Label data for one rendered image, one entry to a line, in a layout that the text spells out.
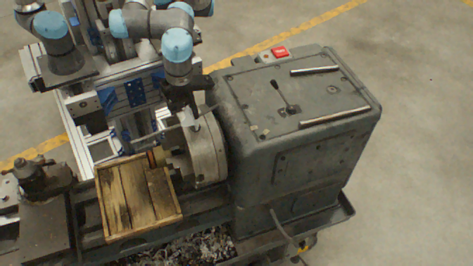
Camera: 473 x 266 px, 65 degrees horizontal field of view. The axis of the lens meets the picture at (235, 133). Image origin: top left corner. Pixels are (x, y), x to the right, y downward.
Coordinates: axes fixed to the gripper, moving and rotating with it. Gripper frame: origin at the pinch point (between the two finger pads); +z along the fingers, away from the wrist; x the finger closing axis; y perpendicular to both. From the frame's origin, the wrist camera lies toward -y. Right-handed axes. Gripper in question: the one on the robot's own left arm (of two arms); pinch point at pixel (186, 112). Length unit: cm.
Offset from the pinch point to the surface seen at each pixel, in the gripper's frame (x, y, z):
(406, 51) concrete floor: -43, -264, 156
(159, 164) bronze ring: 0.0, 12.5, 26.3
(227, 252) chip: 34, 0, 75
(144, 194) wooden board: 0, 21, 47
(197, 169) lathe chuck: 11.9, 3.1, 19.6
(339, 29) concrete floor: -102, -233, 165
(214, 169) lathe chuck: 14.2, -2.7, 21.3
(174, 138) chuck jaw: -4.9, 3.3, 22.3
